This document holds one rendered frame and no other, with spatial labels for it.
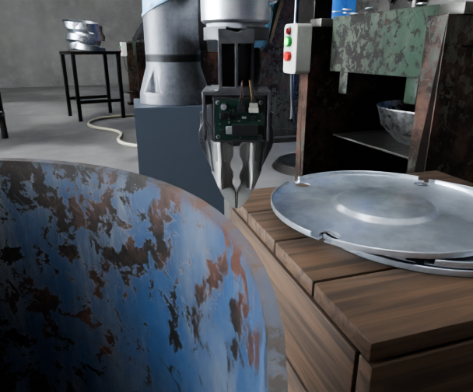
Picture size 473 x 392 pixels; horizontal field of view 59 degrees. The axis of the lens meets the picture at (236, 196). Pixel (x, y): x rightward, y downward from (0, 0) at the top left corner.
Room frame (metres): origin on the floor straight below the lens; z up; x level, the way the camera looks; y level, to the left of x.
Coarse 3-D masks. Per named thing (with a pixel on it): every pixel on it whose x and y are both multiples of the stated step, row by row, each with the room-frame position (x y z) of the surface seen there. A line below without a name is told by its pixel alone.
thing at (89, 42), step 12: (72, 24) 3.53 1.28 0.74; (84, 24) 3.54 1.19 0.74; (96, 24) 3.66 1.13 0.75; (72, 36) 3.56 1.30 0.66; (84, 36) 3.56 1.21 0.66; (96, 36) 3.61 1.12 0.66; (72, 48) 3.68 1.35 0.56; (84, 48) 3.63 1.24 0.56; (96, 48) 3.68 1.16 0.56; (72, 60) 3.43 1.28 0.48; (120, 60) 3.64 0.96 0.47; (72, 72) 3.45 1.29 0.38; (120, 72) 3.64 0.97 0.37; (108, 84) 3.94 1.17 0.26; (120, 84) 3.63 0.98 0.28; (72, 96) 3.76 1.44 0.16; (84, 96) 3.82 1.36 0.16; (96, 96) 3.88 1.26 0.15; (108, 96) 3.93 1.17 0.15; (120, 96) 3.64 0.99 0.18; (108, 108) 3.94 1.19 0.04
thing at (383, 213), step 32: (288, 192) 0.56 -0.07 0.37; (320, 192) 0.56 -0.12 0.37; (352, 192) 0.54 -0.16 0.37; (384, 192) 0.54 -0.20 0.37; (416, 192) 0.56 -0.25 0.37; (448, 192) 0.56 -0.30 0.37; (288, 224) 0.44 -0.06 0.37; (320, 224) 0.45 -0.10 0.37; (352, 224) 0.45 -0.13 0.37; (384, 224) 0.44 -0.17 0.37; (416, 224) 0.44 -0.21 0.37; (448, 224) 0.45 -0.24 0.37; (416, 256) 0.36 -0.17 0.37; (448, 256) 0.36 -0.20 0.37
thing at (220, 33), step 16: (208, 32) 0.47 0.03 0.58; (224, 32) 0.44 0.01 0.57; (240, 32) 0.44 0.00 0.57; (256, 32) 0.46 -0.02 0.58; (224, 48) 0.46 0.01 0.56; (240, 48) 0.46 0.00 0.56; (224, 64) 0.46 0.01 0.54; (240, 64) 0.46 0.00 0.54; (224, 80) 0.46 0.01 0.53; (240, 80) 0.46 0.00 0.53; (208, 96) 0.46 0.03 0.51; (224, 96) 0.44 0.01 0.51; (240, 96) 0.43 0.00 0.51; (256, 96) 0.44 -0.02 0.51; (208, 112) 0.49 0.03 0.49; (224, 112) 0.44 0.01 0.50; (240, 112) 0.43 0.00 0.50; (256, 112) 0.43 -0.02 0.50; (224, 128) 0.44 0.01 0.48; (240, 128) 0.44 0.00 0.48; (256, 128) 0.44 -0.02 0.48
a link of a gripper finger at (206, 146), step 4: (200, 112) 0.51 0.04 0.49; (200, 116) 0.50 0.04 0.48; (200, 124) 0.50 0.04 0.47; (208, 124) 0.50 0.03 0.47; (200, 128) 0.50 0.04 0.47; (208, 128) 0.50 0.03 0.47; (200, 132) 0.50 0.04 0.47; (208, 132) 0.50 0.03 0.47; (200, 136) 0.50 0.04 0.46; (208, 136) 0.50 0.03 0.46; (200, 140) 0.50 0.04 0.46; (208, 140) 0.50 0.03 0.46; (200, 144) 0.50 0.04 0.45; (204, 144) 0.50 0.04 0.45; (208, 144) 0.50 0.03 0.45; (204, 148) 0.50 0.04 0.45; (208, 148) 0.50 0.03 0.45; (204, 152) 0.50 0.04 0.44; (208, 152) 0.50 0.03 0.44; (208, 156) 0.51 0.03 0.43; (208, 160) 0.51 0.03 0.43; (212, 160) 0.50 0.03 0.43; (212, 164) 0.50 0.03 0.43; (212, 168) 0.50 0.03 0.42
